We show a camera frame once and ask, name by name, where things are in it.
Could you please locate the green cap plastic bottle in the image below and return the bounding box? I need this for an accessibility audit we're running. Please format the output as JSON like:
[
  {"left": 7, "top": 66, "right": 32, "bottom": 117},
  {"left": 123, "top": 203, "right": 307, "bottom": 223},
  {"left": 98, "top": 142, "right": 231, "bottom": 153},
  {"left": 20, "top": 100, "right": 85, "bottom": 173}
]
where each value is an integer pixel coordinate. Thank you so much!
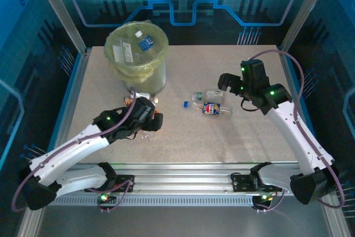
[{"left": 191, "top": 89, "right": 226, "bottom": 104}]

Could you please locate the pepsi label bottle blue cap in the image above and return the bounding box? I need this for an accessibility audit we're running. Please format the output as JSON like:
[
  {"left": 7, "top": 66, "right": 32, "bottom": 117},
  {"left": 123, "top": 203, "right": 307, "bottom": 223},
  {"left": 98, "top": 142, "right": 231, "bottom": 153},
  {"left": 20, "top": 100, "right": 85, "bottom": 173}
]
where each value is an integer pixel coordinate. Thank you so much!
[{"left": 182, "top": 100, "right": 234, "bottom": 117}]

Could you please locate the clear bottle white label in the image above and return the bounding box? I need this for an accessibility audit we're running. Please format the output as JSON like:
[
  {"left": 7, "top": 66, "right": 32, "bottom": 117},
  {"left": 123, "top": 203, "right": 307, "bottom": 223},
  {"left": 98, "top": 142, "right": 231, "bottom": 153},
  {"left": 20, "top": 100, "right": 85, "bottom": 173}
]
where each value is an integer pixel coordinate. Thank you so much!
[{"left": 112, "top": 37, "right": 135, "bottom": 63}]

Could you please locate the white cap blue label bottle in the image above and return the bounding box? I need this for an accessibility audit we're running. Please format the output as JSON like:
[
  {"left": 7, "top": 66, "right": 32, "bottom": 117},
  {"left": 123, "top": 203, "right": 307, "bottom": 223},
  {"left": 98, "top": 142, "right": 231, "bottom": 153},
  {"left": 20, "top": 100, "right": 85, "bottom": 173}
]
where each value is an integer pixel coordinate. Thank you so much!
[{"left": 135, "top": 30, "right": 155, "bottom": 52}]

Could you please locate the trash bin with yellow bag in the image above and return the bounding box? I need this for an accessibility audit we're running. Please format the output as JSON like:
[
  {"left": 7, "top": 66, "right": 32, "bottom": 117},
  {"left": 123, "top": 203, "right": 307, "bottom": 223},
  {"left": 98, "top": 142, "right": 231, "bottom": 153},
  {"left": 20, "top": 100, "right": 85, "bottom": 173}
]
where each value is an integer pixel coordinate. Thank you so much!
[{"left": 104, "top": 19, "right": 169, "bottom": 84}]

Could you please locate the slotted metal strip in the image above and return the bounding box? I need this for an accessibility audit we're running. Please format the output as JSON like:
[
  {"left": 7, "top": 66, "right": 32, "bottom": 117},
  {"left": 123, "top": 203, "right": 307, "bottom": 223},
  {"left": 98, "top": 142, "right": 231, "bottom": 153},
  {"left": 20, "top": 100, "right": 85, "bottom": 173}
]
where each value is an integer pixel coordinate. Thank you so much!
[{"left": 49, "top": 195, "right": 267, "bottom": 207}]

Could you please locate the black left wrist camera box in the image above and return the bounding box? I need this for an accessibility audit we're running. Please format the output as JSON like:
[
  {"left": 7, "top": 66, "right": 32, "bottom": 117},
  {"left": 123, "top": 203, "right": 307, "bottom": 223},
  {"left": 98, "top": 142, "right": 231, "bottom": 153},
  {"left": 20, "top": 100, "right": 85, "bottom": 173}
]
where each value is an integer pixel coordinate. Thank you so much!
[{"left": 149, "top": 112, "right": 164, "bottom": 133}]

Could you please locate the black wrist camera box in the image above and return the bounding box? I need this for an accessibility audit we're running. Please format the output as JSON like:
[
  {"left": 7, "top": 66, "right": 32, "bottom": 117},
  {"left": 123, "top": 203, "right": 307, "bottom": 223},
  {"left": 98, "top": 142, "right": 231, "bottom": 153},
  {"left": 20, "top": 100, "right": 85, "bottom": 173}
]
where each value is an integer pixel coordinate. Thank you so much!
[
  {"left": 217, "top": 72, "right": 242, "bottom": 94},
  {"left": 149, "top": 112, "right": 164, "bottom": 133}
]

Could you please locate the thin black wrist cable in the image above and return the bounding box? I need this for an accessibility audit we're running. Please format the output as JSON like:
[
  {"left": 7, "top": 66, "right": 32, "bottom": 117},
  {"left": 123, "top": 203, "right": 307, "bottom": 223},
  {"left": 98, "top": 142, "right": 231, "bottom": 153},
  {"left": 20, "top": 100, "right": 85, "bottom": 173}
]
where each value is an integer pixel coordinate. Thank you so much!
[{"left": 240, "top": 98, "right": 263, "bottom": 112}]

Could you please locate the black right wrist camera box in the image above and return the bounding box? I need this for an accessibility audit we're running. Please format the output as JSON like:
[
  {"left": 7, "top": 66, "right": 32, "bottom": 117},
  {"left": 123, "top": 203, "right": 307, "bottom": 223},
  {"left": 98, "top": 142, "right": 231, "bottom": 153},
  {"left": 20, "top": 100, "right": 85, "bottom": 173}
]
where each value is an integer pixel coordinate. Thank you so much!
[{"left": 217, "top": 72, "right": 242, "bottom": 94}]

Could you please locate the short purple base cable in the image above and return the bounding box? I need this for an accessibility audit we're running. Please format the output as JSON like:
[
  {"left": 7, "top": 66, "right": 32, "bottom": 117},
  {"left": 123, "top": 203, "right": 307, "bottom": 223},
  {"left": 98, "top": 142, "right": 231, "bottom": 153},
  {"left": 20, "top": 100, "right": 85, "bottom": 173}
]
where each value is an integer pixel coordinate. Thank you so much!
[
  {"left": 253, "top": 189, "right": 286, "bottom": 213},
  {"left": 97, "top": 180, "right": 134, "bottom": 213}
]

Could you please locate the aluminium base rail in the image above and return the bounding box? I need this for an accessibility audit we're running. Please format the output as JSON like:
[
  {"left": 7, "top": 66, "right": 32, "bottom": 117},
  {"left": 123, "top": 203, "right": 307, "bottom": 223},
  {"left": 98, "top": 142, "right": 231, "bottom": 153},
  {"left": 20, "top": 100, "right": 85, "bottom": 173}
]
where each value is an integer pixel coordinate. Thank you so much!
[{"left": 55, "top": 162, "right": 300, "bottom": 196}]

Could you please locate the aluminium frame post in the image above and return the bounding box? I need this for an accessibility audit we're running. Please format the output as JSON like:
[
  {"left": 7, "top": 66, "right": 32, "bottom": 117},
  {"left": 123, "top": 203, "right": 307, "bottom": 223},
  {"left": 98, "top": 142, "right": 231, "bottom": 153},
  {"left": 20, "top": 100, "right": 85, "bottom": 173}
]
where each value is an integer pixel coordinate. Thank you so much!
[
  {"left": 278, "top": 0, "right": 333, "bottom": 54},
  {"left": 30, "top": 0, "right": 89, "bottom": 54}
]

